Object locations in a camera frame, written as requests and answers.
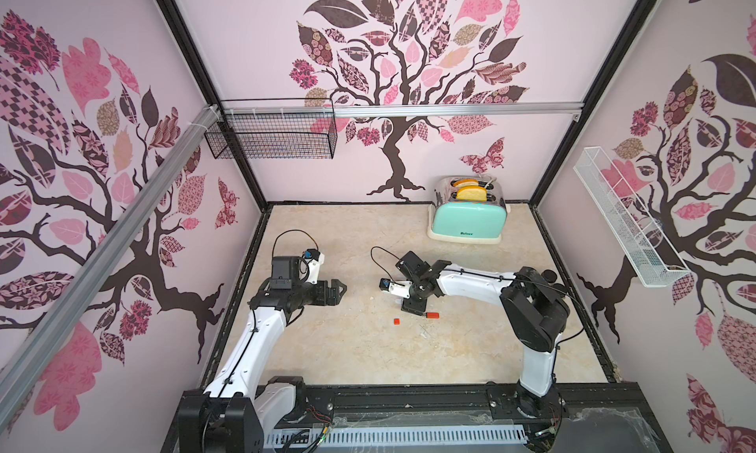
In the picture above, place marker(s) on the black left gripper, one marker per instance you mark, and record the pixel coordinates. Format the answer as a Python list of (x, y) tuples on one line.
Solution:
[(333, 298)]

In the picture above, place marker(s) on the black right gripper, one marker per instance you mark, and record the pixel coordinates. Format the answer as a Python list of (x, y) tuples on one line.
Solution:
[(414, 284)]

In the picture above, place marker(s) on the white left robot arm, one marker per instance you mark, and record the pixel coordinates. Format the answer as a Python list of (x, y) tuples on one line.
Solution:
[(229, 415)]

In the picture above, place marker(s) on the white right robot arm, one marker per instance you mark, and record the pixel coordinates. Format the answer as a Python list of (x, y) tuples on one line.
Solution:
[(534, 305)]

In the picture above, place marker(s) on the mint green toaster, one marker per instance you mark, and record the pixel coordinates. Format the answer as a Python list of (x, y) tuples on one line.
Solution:
[(467, 222)]

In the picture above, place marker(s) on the bread slice in toaster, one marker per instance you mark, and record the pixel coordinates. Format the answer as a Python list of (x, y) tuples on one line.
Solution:
[(470, 190)]

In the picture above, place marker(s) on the glass spice jar far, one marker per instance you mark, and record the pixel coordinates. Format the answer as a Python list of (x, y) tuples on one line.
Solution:
[(550, 276)]

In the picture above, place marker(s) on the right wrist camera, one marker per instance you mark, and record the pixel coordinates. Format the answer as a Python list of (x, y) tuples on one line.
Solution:
[(397, 289)]

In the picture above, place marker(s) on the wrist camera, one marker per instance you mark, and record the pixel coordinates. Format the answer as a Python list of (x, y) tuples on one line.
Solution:
[(310, 265), (397, 289)]

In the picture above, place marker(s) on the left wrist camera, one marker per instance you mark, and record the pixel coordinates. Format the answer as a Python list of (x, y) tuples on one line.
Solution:
[(310, 265)]

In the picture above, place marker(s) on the white slotted cable duct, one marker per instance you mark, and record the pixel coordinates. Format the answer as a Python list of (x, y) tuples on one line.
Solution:
[(384, 437)]

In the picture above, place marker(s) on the black wire basket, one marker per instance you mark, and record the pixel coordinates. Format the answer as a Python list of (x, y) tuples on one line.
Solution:
[(277, 128)]

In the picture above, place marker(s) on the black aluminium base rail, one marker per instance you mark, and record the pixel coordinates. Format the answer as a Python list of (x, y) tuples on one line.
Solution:
[(590, 417)]

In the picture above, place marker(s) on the white wire shelf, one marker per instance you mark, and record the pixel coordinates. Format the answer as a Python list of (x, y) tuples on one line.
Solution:
[(614, 187)]

